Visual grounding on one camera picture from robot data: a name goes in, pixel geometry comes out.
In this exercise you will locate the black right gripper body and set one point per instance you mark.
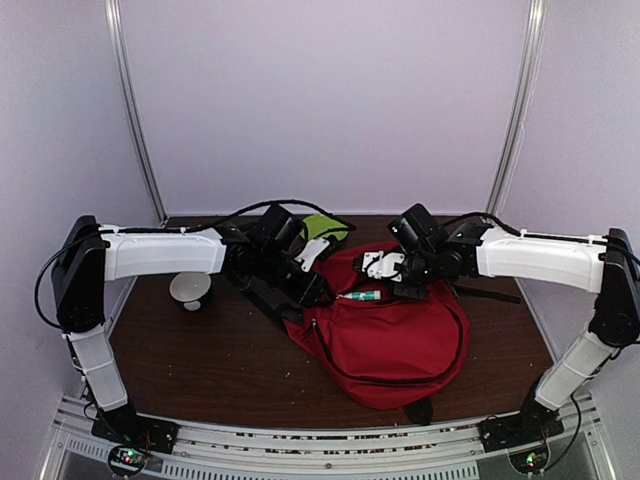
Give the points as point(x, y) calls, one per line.
point(423, 270)

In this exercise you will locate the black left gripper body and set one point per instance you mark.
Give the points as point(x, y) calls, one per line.
point(271, 271)

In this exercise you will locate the green white glue stick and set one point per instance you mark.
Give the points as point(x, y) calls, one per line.
point(362, 296)

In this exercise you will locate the red backpack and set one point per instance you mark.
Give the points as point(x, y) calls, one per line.
point(394, 353)

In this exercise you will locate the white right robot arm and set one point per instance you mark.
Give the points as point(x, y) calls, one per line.
point(480, 246)

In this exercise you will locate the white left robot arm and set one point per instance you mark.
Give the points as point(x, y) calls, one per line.
point(96, 254)

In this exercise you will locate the green plate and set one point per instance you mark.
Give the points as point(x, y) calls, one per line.
point(322, 226)

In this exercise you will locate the white bowl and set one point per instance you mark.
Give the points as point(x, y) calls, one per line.
point(191, 291)

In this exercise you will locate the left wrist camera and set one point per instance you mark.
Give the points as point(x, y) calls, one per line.
point(277, 229)

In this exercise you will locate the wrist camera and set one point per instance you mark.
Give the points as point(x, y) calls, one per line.
point(277, 229)
point(411, 226)

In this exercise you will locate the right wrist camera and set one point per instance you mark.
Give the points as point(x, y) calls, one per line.
point(411, 226)

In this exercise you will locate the aluminium front rail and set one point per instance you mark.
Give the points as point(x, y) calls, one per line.
point(446, 450)

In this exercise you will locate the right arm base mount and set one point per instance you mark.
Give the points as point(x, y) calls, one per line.
point(525, 441)

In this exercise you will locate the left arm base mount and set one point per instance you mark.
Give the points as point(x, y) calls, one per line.
point(132, 455)

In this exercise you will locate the left aluminium frame post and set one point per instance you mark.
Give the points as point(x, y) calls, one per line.
point(118, 41)

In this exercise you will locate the aluminium frame post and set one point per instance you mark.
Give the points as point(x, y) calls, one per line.
point(118, 41)
point(525, 86)

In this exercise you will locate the right aluminium frame post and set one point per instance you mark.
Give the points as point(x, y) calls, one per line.
point(525, 86)

